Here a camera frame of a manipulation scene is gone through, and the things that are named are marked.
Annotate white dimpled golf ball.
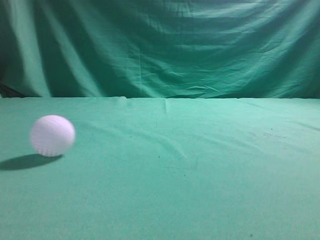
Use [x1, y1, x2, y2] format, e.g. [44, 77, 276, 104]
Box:
[29, 115, 76, 157]

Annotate green table cloth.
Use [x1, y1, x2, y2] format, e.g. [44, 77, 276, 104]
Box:
[0, 97, 320, 240]

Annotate green backdrop curtain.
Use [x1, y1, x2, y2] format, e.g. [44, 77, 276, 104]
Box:
[0, 0, 320, 99]

